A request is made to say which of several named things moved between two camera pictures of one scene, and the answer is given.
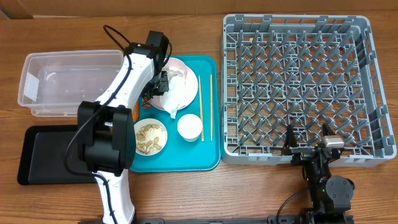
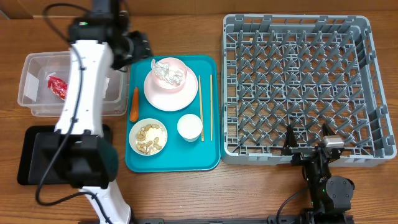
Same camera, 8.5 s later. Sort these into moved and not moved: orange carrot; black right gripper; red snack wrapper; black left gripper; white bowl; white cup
Moved: red snack wrapper; black left gripper
Not moved: black right gripper; orange carrot; white cup; white bowl
